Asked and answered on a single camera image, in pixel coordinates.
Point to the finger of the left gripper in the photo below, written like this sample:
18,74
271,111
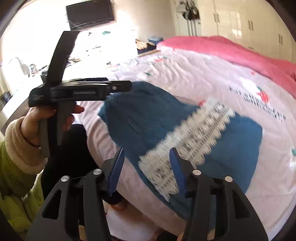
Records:
115,86

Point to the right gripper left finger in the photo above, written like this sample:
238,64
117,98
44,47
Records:
78,201

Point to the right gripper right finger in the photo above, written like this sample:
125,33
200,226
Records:
219,199

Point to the blue denim pants lace hem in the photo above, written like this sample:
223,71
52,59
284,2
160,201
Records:
147,122

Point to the person left hand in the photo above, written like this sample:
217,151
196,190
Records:
30,124

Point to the clothes pile on bench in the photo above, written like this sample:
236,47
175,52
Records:
143,47

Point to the green jacket left sleeve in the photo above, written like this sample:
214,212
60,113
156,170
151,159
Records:
21,171

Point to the hanging bags on door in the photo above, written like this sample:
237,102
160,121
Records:
189,11

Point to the pink strawberry bed sheet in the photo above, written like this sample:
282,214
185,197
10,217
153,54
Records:
193,77

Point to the pink folded comforter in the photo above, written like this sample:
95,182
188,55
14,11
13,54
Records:
281,72

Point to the cream wardrobe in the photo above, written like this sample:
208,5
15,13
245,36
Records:
254,25

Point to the black wall television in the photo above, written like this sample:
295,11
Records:
89,14

